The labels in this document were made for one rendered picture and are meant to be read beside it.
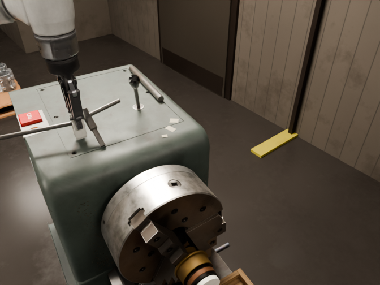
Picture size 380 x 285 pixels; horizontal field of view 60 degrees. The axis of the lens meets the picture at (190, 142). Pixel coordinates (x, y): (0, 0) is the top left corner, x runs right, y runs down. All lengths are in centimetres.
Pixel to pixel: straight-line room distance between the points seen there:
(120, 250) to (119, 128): 36
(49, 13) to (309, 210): 217
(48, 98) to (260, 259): 157
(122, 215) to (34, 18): 47
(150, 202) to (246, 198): 178
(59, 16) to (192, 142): 47
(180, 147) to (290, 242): 153
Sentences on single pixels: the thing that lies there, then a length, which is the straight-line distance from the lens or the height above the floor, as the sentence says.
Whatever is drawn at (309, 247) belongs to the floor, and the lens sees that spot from 234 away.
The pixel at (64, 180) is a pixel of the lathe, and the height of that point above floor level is 125.
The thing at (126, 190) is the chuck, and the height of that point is 122.
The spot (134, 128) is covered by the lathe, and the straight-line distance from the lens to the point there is 99.
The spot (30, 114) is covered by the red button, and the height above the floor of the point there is 127.
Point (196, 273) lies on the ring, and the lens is 81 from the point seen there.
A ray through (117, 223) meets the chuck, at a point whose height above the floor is 117.
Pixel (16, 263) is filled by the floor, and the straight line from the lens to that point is 240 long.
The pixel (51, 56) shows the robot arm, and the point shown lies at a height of 152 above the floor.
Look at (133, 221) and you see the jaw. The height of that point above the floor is 120.
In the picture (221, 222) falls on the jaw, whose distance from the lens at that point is 91.
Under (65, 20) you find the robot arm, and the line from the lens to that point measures 79.
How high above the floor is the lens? 181
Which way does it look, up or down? 37 degrees down
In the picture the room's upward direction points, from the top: straight up
